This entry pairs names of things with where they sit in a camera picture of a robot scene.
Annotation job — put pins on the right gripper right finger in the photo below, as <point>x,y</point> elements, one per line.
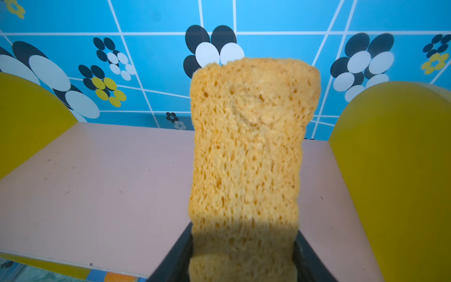
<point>309,267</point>

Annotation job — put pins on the orange sponge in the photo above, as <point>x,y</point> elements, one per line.
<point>116,277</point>

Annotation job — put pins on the yellow shelf with coloured boards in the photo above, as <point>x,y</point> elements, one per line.
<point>117,197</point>

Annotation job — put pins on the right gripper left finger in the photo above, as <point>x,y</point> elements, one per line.
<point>175,266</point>

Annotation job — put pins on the tan sponge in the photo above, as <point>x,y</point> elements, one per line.
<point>250,117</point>

